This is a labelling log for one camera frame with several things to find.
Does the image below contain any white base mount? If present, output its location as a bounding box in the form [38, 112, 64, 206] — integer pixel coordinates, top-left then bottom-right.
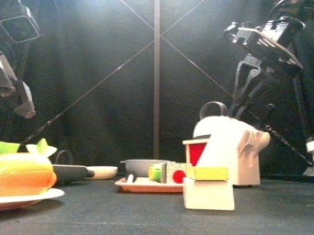
[303, 137, 314, 177]

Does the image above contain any black knife handle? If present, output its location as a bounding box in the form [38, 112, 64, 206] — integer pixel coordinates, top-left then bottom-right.
[255, 103, 276, 132]

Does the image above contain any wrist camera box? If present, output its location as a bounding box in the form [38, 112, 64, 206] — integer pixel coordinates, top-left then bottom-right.
[260, 16, 306, 48]
[0, 14, 41, 44]

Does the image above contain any red wooden box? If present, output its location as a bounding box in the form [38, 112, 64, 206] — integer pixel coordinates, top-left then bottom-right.
[181, 137, 211, 168]

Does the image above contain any grey pot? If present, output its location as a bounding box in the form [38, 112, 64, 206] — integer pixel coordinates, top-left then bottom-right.
[119, 158, 172, 178]

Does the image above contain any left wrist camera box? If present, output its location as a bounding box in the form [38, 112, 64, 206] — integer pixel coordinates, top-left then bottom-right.
[0, 14, 41, 44]

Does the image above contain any orange yellow toy fruit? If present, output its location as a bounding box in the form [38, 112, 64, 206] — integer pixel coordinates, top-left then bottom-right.
[0, 151, 57, 197]

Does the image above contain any yellow sponge block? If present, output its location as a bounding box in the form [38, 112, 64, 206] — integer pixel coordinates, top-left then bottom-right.
[192, 166, 231, 182]

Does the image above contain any white bowl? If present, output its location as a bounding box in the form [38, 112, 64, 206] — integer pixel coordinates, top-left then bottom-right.
[84, 165, 119, 181]

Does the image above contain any black pan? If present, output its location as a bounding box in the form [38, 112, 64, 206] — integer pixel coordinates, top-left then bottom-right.
[50, 149, 96, 185]

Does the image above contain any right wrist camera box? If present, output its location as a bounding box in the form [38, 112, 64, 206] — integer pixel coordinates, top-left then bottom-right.
[260, 16, 306, 48]

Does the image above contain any white plate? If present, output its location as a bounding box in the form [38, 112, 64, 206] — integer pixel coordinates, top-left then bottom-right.
[0, 187, 67, 211]

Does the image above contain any green toy leaf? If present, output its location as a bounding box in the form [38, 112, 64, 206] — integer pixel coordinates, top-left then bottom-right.
[0, 140, 22, 155]

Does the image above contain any green yellow toy piece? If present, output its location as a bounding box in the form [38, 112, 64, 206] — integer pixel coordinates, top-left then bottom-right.
[147, 163, 164, 184]

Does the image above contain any white knife block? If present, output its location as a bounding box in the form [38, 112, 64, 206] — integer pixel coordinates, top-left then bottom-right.
[191, 115, 272, 187]

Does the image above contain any black scissors handle loop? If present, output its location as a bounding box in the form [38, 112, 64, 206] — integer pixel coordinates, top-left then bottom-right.
[199, 100, 230, 121]

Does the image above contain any pink tray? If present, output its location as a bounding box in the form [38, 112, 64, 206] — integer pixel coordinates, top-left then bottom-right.
[113, 176, 185, 194]

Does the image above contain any diagonal frame wire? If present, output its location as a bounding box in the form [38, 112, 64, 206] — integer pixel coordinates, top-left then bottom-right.
[119, 0, 314, 168]
[17, 0, 207, 146]

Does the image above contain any vertical metal frame pole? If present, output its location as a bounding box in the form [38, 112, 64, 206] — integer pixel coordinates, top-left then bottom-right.
[152, 0, 161, 160]

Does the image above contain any speckled cube with red dot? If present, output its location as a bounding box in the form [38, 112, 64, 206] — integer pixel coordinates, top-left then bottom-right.
[160, 161, 193, 185]

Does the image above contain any small black white toy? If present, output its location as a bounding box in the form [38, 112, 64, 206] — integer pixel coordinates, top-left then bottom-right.
[125, 172, 140, 185]

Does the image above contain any white wedge block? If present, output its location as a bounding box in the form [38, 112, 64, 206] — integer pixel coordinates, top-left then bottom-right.
[181, 177, 236, 212]

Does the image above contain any white green star-shaped toy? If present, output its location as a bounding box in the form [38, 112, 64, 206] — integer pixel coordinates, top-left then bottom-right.
[24, 138, 58, 159]

